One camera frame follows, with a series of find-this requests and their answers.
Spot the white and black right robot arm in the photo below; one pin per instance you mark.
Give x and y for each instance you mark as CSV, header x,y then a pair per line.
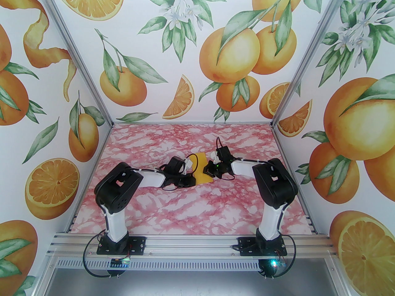
x,y
271,220

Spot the aluminium side rail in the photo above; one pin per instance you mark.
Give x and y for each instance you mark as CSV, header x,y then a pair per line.
x,y
72,220
284,151

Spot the aluminium frame post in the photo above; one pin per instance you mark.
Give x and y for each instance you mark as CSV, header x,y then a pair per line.
x,y
78,57
307,57

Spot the grey metal shelf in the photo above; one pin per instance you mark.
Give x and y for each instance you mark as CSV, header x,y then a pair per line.
x,y
191,284

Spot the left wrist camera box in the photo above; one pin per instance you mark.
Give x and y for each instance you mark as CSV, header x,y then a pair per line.
x,y
176,164

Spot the aluminium mounting rail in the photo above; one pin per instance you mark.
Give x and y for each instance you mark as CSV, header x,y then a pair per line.
x,y
191,245

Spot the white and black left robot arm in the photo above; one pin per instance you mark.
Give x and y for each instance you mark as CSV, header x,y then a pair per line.
x,y
115,220

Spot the small circuit board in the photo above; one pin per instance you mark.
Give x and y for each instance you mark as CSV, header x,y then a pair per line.
x,y
273,263
122,262

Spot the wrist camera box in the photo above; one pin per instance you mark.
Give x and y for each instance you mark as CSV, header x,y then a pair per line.
x,y
176,164
222,155

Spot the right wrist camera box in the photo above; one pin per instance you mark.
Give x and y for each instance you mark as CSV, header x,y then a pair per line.
x,y
222,155

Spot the yellow paper sheet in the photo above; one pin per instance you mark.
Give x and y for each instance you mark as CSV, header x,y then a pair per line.
x,y
203,162

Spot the perforated metal strip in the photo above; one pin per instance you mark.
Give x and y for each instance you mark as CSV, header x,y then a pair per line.
x,y
191,263

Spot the aluminium back rail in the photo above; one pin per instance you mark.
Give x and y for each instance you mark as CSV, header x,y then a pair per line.
x,y
191,123

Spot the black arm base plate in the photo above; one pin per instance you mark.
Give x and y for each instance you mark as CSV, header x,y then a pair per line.
x,y
245,245
137,245

